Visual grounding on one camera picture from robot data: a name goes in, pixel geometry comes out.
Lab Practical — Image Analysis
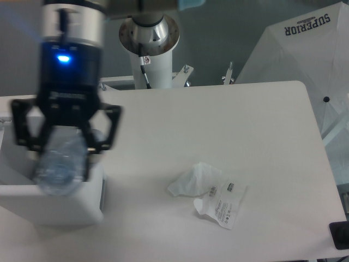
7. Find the black device at table edge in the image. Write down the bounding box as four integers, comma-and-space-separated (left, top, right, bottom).
329, 221, 348, 250

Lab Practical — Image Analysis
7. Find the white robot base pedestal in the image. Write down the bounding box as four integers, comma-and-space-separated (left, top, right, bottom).
119, 14, 180, 90

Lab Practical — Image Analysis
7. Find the black cable on pedestal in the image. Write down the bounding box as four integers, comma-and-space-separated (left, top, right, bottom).
137, 43, 152, 90

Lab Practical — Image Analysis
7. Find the left metal table clamp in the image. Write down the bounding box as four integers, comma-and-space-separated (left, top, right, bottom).
99, 82, 107, 91

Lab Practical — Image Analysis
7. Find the middle metal bracket clamp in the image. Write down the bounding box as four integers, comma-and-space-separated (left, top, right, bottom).
172, 64, 194, 88

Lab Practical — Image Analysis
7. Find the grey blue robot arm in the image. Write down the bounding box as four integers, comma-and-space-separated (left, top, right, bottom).
10, 1, 203, 181

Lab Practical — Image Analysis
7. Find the clear plastic water bottle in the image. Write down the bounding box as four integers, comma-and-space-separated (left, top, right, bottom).
33, 127, 102, 197

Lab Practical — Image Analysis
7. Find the white plastic wrapper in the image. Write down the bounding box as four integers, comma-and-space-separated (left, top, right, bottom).
167, 162, 247, 230

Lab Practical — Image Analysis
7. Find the white plastic trash can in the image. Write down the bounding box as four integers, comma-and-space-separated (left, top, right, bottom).
1, 115, 106, 225

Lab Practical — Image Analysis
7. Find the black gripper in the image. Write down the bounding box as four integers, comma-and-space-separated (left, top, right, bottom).
10, 41, 122, 181

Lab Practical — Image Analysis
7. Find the white umbrella with lettering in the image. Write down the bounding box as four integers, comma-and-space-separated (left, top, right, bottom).
237, 2, 348, 185

